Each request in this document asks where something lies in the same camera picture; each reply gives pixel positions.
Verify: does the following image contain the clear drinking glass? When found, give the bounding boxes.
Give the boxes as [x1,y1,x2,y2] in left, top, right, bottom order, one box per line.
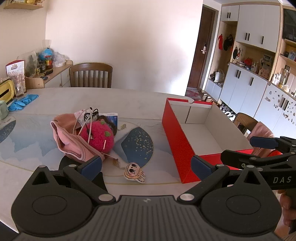
[11,74,26,98]

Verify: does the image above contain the pile of blue disposable gloves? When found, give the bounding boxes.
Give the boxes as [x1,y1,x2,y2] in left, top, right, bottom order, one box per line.
[8,94,38,112]

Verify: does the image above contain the blue white tissue pack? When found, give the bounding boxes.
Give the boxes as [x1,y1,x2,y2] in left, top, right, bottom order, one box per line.
[98,112,119,130]

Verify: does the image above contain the person's right hand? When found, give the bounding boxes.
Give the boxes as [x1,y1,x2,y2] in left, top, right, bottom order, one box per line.
[279,189,296,229]

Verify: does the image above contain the wooden sideboard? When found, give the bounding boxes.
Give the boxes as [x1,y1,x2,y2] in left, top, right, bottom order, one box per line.
[24,60,74,89]

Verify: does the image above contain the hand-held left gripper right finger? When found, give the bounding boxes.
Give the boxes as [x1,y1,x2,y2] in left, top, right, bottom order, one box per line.
[177,155,275,205]

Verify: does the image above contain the red and white carton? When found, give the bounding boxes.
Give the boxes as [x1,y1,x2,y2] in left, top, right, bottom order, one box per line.
[6,60,25,78]

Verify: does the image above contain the cartoon face plush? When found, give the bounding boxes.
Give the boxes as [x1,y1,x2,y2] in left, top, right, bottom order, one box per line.
[124,162,147,184]

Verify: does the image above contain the wooden shelf unit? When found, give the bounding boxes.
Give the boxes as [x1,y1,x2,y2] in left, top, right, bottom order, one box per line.
[268,37,296,93]

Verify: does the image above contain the dark glass cabinet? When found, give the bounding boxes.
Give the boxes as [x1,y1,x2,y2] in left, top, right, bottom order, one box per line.
[282,8,296,42]

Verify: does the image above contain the wooden slat-back chair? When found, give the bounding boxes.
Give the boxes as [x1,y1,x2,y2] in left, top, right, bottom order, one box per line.
[69,62,113,88]

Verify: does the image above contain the red cardboard box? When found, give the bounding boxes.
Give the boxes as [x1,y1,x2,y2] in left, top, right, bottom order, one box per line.
[162,98,281,184]

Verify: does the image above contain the wooden chair with scarf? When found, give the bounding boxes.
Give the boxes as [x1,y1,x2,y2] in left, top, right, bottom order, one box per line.
[233,112,259,137]

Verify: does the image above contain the yellow tissue box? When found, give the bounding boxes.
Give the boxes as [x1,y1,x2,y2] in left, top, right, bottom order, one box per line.
[0,79,15,103]

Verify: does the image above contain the white plastic bag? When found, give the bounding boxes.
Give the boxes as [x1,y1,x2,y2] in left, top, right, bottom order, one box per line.
[53,51,70,67]

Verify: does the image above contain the dark wooden door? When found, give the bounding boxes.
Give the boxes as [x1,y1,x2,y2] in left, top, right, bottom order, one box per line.
[188,6,216,90]

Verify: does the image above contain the red fuzzy fruit plush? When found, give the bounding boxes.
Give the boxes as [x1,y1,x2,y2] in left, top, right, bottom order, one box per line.
[80,120,115,153]

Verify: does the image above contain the black cable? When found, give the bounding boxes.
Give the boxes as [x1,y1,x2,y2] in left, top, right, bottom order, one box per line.
[84,111,99,121]

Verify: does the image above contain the green mug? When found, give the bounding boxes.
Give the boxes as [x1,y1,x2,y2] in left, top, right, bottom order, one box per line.
[0,100,9,120]

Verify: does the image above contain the white cabinets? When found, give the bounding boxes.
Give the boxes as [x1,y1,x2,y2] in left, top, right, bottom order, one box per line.
[205,62,270,114]
[221,3,282,52]

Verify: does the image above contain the white upper cabinets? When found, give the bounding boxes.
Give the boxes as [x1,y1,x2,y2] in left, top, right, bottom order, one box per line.
[221,3,282,52]

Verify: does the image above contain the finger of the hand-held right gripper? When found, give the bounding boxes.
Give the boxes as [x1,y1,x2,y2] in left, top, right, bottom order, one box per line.
[250,136,296,153]
[220,149,296,169]

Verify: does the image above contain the white cable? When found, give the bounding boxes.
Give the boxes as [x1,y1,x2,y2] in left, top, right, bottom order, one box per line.
[73,107,99,135]

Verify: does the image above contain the pink fringed scarf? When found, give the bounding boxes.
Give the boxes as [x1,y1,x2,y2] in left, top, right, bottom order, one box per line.
[247,122,275,158]

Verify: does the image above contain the clear plastic bag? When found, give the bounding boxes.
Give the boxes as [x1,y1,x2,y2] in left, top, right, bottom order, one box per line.
[24,51,38,77]

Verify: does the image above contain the beige tote bag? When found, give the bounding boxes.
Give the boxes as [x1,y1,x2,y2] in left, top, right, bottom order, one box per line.
[214,69,225,83]

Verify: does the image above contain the red cloth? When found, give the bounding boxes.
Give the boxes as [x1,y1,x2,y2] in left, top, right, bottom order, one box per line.
[266,149,289,159]

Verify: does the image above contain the white lower cabinets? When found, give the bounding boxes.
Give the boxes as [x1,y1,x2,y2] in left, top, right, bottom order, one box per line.
[205,62,270,114]

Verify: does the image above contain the dark braided hair piece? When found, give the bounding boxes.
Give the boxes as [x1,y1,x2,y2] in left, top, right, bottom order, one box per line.
[96,115,127,136]

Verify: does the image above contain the blue globe toy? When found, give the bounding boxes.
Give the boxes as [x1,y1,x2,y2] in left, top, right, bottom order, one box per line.
[39,47,54,61]

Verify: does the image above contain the row of shoes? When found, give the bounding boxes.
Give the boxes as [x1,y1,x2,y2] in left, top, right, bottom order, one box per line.
[218,103,236,118]

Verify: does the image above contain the patterned red rug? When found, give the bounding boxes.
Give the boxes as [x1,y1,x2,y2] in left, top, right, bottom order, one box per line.
[185,87,204,98]

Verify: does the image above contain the tan braided tassel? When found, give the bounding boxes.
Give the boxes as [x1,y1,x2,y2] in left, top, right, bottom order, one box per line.
[105,153,122,169]

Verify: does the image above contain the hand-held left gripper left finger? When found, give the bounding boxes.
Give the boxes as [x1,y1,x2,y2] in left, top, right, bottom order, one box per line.
[17,156,116,205]

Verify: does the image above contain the white fridge with magnets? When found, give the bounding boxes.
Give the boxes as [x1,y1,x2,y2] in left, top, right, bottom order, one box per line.
[254,82,296,139]

